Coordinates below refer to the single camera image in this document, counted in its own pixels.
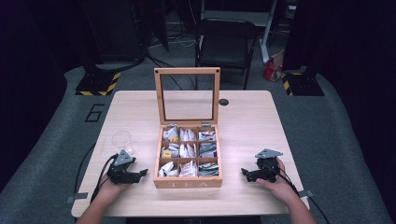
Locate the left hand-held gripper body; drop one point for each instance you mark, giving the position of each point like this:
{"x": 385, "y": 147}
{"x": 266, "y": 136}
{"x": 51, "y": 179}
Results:
{"x": 120, "y": 169}

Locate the grey tape strip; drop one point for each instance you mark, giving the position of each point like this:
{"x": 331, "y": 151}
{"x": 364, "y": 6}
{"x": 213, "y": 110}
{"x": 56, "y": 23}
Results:
{"x": 77, "y": 198}
{"x": 306, "y": 193}

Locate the person's left hand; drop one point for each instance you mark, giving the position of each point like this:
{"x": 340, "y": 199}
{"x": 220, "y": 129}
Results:
{"x": 112, "y": 189}

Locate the red bag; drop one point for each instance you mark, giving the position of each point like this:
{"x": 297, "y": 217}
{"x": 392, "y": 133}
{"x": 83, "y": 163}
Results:
{"x": 272, "y": 68}

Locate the black table grommet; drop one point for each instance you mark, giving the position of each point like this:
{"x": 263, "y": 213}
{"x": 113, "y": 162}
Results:
{"x": 223, "y": 102}

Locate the person's right hand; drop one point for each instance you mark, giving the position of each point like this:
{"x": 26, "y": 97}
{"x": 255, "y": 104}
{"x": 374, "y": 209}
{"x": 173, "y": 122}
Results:
{"x": 280, "y": 186}

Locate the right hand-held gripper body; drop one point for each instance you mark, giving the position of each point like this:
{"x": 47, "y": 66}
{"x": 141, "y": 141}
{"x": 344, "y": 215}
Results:
{"x": 267, "y": 165}

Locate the pile of tea bags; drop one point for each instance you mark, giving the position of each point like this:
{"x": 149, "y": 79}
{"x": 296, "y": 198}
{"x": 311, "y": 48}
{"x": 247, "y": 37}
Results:
{"x": 188, "y": 152}

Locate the black folding chair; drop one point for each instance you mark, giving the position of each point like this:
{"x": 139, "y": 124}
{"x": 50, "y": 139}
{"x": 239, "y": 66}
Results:
{"x": 225, "y": 46}

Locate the wooden tea box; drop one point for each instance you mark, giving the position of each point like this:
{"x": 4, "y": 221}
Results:
{"x": 188, "y": 130}

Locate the dark curtain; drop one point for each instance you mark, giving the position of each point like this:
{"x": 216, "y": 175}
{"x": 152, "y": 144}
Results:
{"x": 358, "y": 62}
{"x": 28, "y": 77}

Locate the clear glass cup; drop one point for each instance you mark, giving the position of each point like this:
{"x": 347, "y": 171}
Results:
{"x": 122, "y": 140}

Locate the stand with striped base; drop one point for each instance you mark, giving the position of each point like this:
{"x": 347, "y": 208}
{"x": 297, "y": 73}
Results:
{"x": 99, "y": 77}
{"x": 302, "y": 82}

